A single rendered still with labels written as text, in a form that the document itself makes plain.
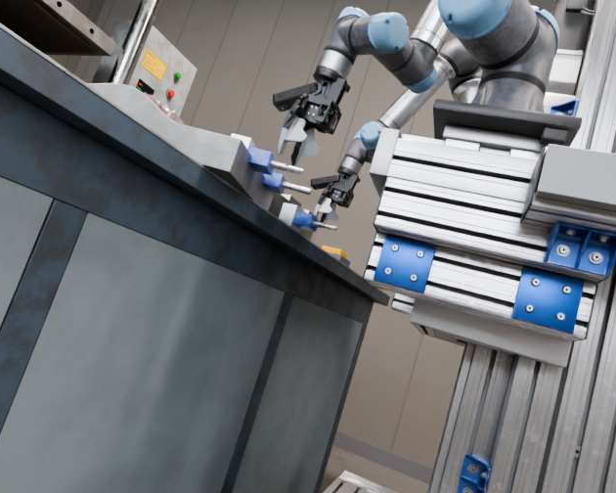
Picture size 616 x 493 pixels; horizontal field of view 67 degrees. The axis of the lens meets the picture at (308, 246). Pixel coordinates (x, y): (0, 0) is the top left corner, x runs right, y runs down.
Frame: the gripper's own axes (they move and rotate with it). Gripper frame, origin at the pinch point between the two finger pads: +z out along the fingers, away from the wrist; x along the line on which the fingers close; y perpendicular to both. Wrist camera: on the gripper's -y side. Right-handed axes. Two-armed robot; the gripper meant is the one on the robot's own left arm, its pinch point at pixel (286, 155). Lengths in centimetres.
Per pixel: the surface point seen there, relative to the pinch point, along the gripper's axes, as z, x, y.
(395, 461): 102, 176, 36
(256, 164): 8.4, -26.5, 11.8
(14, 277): 35, -53, 6
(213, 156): 10.6, -33.9, 9.0
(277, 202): 10.9, 0.2, 3.1
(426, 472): 99, 177, 52
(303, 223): 12.9, -1.2, 11.9
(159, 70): -21, 37, -88
